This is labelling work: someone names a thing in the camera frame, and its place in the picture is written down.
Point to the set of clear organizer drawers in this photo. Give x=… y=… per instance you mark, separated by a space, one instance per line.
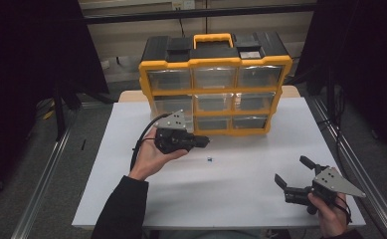
x=214 y=77

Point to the black horizontal bar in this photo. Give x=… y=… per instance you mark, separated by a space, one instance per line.
x=148 y=16

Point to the yellow floor object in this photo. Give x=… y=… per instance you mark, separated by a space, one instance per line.
x=48 y=114

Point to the clear plastic drawer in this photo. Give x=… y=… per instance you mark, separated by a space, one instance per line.
x=172 y=104

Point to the yellow black organizer case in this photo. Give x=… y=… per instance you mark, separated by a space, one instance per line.
x=214 y=90

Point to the black curtain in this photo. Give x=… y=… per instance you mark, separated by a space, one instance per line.
x=373 y=49
x=22 y=66

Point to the small black floor object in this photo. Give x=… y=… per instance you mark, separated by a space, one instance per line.
x=83 y=144

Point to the black metal stand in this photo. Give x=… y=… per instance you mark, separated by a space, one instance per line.
x=59 y=116

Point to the white wall outlet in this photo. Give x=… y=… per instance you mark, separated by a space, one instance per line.
x=184 y=4

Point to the metal floor rail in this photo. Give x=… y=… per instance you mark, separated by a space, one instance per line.
x=345 y=149
x=41 y=186

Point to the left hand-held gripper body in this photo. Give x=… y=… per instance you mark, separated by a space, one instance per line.
x=174 y=139

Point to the person's right hand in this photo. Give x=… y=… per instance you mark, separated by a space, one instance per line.
x=332 y=217

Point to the person's left hand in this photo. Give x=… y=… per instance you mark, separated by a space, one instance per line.
x=149 y=159

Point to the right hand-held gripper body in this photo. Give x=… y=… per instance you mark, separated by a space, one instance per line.
x=333 y=183

